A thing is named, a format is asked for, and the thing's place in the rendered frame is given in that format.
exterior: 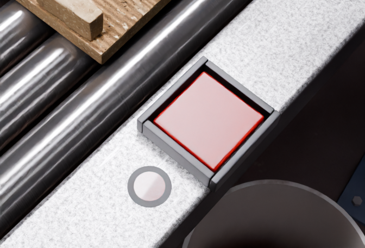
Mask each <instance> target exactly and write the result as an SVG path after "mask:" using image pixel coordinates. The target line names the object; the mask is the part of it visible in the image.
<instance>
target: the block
mask: <svg viewBox="0 0 365 248"><path fill-rule="evenodd" d="M36 1H37V2H38V3H39V5H41V6H42V7H44V8H45V9H46V10H48V11H49V12H50V13H52V14H53V15H55V16H56V17H58V18H59V19H61V20H62V22H63V23H64V24H66V25H67V26H68V27H70V28H71V29H73V30H74V31H75V32H77V33H78V34H80V35H82V36H83V37H85V38H87V39H88V40H90V41H92V40H93V39H94V38H95V37H96V36H97V35H99V34H100V33H101V32H102V31H103V22H104V18H103V12H102V11H101V10H100V9H99V8H98V7H96V6H95V5H93V4H92V3H91V2H89V1H88V0H36Z"/></svg>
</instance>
